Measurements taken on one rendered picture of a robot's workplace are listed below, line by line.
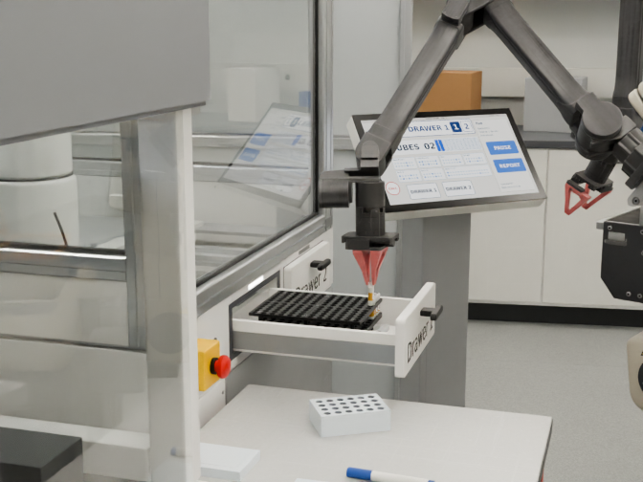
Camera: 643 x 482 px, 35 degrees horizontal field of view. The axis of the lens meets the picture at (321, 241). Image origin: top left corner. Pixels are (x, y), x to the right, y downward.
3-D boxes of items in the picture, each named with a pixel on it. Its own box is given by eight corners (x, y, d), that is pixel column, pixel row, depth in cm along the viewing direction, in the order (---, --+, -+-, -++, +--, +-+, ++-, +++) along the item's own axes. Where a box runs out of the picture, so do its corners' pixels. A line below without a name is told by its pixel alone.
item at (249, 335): (424, 327, 213) (425, 298, 211) (396, 367, 189) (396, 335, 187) (242, 312, 224) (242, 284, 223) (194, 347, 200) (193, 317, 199)
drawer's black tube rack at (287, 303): (382, 328, 211) (382, 297, 210) (359, 355, 195) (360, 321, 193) (278, 319, 217) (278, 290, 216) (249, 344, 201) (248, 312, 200)
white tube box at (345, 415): (376, 412, 186) (376, 393, 186) (390, 430, 178) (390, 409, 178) (309, 419, 183) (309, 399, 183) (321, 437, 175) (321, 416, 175)
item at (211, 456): (260, 459, 167) (259, 449, 167) (239, 481, 159) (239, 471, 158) (188, 449, 171) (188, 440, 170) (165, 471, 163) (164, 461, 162)
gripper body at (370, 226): (391, 247, 197) (391, 208, 196) (341, 245, 200) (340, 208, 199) (399, 242, 203) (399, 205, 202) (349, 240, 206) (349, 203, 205)
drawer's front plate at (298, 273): (329, 285, 253) (329, 241, 250) (291, 317, 226) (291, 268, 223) (322, 284, 253) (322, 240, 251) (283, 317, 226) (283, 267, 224)
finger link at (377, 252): (381, 289, 199) (380, 240, 197) (344, 287, 201) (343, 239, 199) (388, 281, 205) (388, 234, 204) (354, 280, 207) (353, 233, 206)
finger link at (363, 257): (388, 289, 198) (388, 240, 197) (351, 287, 200) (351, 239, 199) (395, 282, 205) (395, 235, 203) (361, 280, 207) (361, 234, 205)
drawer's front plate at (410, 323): (434, 333, 214) (435, 281, 212) (404, 379, 187) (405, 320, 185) (426, 332, 215) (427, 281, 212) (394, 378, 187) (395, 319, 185)
